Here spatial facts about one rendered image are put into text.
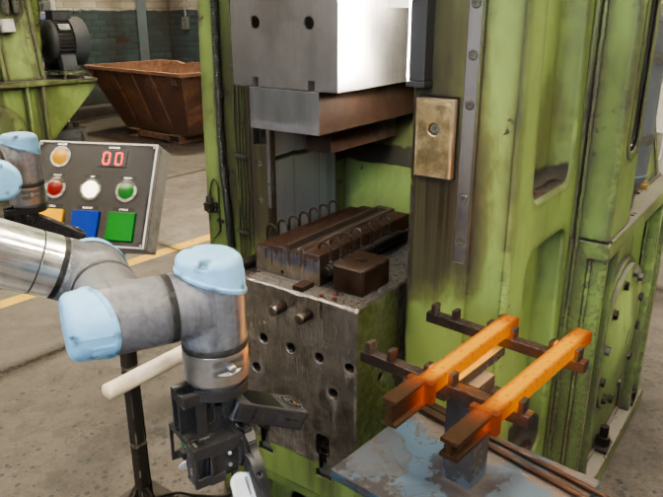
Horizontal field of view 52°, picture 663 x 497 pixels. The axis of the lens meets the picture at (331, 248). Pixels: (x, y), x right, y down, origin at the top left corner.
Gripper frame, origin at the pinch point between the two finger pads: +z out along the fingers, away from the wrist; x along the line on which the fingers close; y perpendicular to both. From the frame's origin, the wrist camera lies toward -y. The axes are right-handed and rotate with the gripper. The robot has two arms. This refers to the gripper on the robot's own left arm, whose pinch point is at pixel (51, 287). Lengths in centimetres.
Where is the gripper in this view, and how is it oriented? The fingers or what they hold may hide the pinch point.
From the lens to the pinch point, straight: 168.0
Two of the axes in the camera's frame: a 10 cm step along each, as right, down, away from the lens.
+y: -8.1, 2.0, -5.5
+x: 5.8, 2.7, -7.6
